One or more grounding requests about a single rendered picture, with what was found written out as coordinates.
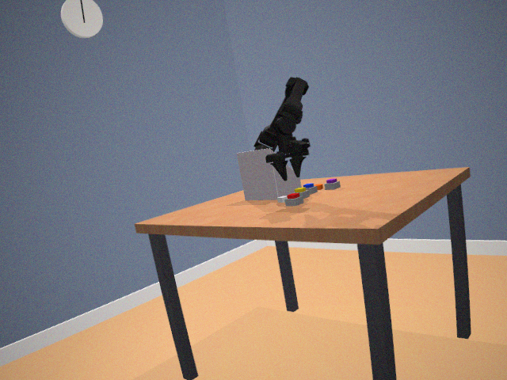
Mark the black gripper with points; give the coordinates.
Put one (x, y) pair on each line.
(278, 158)

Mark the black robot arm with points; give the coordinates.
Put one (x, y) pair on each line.
(284, 123)

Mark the purple button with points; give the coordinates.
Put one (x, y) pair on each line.
(332, 184)

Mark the yellow button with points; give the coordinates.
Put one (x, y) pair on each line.
(302, 192)

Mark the red button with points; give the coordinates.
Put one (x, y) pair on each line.
(293, 200)

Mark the blue button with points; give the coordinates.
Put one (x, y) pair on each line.
(312, 189)

